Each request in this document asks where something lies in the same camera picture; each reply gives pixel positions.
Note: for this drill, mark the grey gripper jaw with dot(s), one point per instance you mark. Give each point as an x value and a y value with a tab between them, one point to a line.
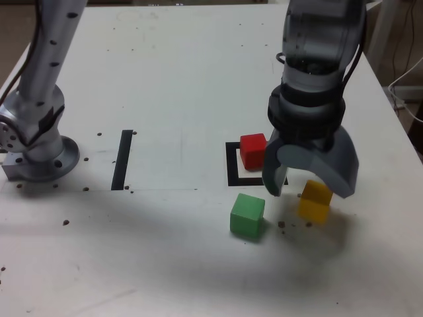
340	168

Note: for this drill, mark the yellow cube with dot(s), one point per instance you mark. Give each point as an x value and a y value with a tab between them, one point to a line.
312	211

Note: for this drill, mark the white metal frame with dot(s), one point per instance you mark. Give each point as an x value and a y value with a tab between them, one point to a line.
378	29

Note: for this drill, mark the black tape square outline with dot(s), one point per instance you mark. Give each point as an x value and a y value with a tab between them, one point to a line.
231	165

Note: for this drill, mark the red cube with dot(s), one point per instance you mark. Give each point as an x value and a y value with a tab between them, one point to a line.
252	155

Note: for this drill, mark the green cube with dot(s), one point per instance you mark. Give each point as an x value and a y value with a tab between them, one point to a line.
246	221

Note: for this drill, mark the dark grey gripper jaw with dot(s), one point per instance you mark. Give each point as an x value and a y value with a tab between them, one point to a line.
272	175

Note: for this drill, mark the black tape strip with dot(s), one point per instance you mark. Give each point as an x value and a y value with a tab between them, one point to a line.
121	158

